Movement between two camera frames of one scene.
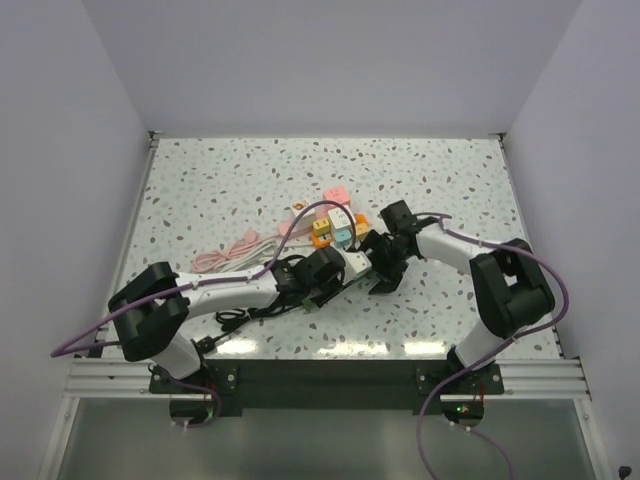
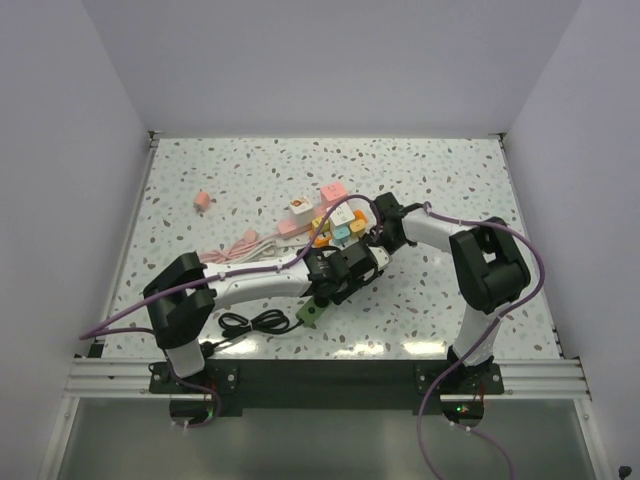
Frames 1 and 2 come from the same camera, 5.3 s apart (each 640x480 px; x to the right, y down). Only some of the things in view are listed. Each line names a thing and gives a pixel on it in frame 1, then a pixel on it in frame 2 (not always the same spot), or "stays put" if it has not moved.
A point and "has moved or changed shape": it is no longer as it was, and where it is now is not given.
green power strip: [309, 305] has moved or changed shape
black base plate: [329, 385] stays put
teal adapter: [342, 238] stays put
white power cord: [256, 255] stays put
